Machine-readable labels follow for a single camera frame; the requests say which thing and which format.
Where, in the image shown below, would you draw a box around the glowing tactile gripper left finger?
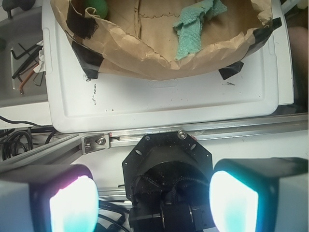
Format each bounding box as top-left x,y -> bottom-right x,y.
0,164 -> 98,232

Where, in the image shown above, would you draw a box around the orange hex key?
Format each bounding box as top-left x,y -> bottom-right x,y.
18,64 -> 38,95

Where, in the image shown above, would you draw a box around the black hex keys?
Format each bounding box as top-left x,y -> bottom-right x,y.
10,42 -> 43,79

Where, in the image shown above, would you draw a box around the brown paper bag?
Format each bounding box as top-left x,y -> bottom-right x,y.
50,0 -> 281,80

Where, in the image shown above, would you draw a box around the green ball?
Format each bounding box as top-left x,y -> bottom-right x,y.
84,0 -> 108,19

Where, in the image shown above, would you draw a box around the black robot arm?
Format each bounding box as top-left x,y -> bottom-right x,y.
0,132 -> 309,232

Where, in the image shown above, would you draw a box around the teal cloth rag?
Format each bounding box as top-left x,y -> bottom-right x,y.
173,0 -> 227,60

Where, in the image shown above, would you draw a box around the black floor cables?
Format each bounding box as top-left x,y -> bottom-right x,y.
0,115 -> 58,162

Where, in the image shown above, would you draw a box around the aluminium extrusion rail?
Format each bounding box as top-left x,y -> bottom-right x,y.
0,113 -> 309,171

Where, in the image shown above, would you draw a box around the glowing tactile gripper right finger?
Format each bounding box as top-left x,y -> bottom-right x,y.
210,157 -> 309,232

